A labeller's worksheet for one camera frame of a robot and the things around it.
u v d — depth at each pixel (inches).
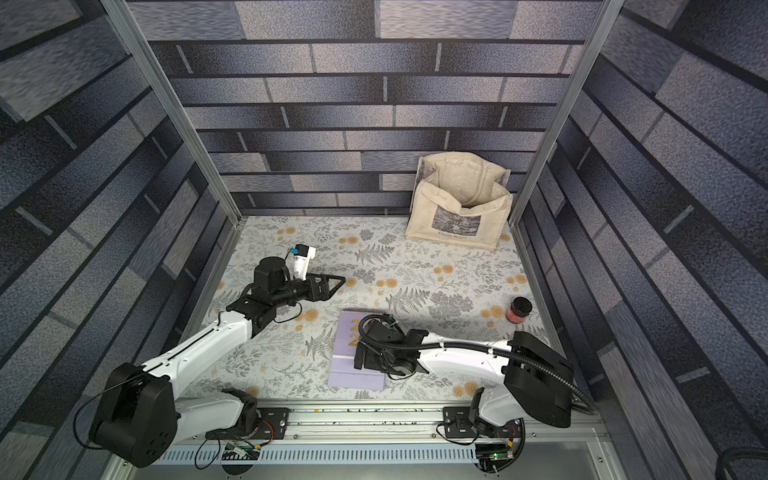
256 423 28.1
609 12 27.4
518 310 33.8
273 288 25.7
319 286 28.4
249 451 28.0
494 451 27.4
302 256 28.8
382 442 28.4
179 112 34.6
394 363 23.8
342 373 30.5
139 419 16.0
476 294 38.5
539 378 16.8
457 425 28.7
